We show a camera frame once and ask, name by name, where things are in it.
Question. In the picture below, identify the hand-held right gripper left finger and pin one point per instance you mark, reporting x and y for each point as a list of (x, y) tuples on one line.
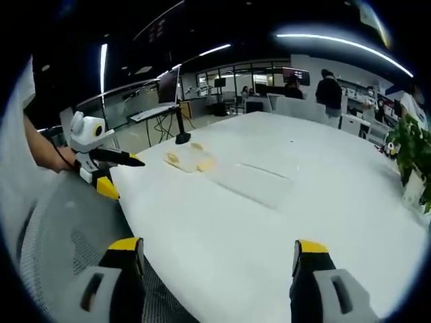
[(123, 269)]

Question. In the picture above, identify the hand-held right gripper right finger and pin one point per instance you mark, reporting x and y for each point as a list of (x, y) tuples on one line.
[(314, 269)]

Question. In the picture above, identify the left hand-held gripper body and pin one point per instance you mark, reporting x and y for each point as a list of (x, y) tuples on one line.
[(88, 134)]

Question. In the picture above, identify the grey mesh office chair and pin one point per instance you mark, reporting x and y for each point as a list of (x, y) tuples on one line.
[(77, 228)]

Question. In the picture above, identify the white side desk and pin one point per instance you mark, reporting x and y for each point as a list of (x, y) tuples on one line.
[(151, 113)]

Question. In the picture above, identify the person's white shirt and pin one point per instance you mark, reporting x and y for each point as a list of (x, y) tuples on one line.
[(15, 151)]

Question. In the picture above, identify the computer monitor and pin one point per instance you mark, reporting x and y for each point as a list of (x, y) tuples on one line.
[(167, 87)]

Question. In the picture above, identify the white plant pot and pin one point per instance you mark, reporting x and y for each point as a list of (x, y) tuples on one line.
[(413, 188)]

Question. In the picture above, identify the small white yellow gadget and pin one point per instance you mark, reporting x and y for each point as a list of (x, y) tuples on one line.
[(390, 148)]

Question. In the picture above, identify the green potted plant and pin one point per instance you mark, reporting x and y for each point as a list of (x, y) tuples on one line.
[(409, 144)]

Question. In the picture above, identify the white office partition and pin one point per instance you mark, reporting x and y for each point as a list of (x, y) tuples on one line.
[(296, 106)]

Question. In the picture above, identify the long ceiling light strip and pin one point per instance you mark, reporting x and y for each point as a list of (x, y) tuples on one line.
[(340, 42)]

